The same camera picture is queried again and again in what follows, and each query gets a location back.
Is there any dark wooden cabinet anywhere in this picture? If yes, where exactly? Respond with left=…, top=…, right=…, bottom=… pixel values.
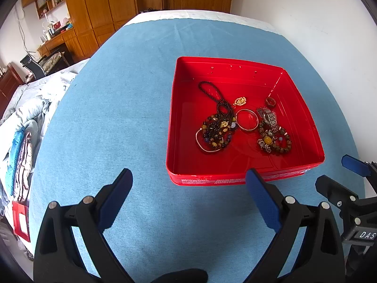
left=0, top=62, right=24, bottom=102

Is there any wide silver bangle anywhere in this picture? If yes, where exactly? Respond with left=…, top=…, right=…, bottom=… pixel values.
left=236, top=109, right=260, bottom=132

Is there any red box on floor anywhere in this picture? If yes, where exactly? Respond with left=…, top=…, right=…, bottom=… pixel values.
left=12, top=201, right=31, bottom=243

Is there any black cord necklace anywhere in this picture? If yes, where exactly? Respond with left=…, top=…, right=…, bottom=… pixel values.
left=198, top=81, right=236, bottom=117

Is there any brown bracelet with yellow bead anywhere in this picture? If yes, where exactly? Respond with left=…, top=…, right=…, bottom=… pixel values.
left=257, top=127, right=293, bottom=154

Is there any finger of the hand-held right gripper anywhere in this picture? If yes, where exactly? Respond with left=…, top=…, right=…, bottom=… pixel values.
left=341, top=154, right=377, bottom=183
left=315, top=175, right=361, bottom=213

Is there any thin silver bangle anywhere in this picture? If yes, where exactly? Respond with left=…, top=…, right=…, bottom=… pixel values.
left=195, top=127, right=226, bottom=154

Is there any silver wrist watch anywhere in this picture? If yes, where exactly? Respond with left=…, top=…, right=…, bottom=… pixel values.
left=257, top=107, right=280, bottom=134

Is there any white under cloth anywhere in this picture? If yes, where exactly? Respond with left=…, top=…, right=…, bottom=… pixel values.
left=130, top=9, right=283, bottom=36

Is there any black office chair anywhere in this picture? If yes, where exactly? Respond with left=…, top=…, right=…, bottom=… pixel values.
left=20, top=51, right=65, bottom=79

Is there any wooden desk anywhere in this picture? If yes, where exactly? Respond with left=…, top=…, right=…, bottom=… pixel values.
left=37, top=29, right=78, bottom=65

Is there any wooden wardrobe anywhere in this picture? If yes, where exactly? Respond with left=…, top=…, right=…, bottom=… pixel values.
left=22, top=0, right=234, bottom=62

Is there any teal cloth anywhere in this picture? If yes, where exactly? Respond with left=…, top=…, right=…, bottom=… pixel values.
left=9, top=128, right=25, bottom=196

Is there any white wall cable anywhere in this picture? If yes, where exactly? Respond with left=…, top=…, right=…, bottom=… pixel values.
left=16, top=6, right=37, bottom=56

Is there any multicolour bead bracelet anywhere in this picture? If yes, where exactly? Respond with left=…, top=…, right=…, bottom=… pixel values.
left=216, top=119, right=238, bottom=148

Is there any dark bead bracelet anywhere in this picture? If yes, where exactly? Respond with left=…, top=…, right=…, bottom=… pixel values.
left=202, top=114, right=233, bottom=151

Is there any blue table cloth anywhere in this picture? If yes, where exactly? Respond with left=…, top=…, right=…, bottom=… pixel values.
left=29, top=18, right=367, bottom=283

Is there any pile of folded bedding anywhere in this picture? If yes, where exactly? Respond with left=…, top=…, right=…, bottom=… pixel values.
left=0, top=59, right=90, bottom=210

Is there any red plastic tray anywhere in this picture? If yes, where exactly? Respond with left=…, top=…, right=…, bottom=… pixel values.
left=166, top=56, right=325, bottom=186

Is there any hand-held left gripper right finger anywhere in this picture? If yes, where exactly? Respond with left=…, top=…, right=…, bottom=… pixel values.
left=245, top=168, right=345, bottom=283

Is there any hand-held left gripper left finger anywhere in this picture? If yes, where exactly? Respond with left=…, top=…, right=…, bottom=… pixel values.
left=33, top=168, right=134, bottom=283

